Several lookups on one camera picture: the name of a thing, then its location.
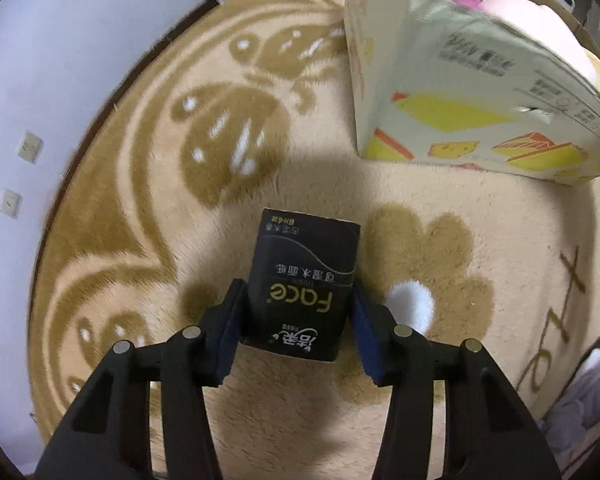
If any black tissue pack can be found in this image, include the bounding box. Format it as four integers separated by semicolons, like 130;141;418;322
239;207;363;363

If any pink swirl roll plush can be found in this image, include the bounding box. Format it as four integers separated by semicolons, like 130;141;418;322
480;0;596;81

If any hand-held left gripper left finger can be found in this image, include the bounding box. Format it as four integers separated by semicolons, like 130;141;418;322
32;278;248;480

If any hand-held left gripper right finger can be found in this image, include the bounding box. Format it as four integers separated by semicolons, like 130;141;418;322
350;278;563;480

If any beige patterned rug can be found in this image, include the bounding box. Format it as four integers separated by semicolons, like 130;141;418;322
27;0;600;480

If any printed cardboard box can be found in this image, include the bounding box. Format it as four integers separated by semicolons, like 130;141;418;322
344;0;600;188

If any white wall socket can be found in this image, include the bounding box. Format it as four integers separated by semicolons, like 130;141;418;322
19;131;44;163
0;189;22;218

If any grey cloth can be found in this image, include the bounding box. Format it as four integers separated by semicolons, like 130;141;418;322
540;372;600;471

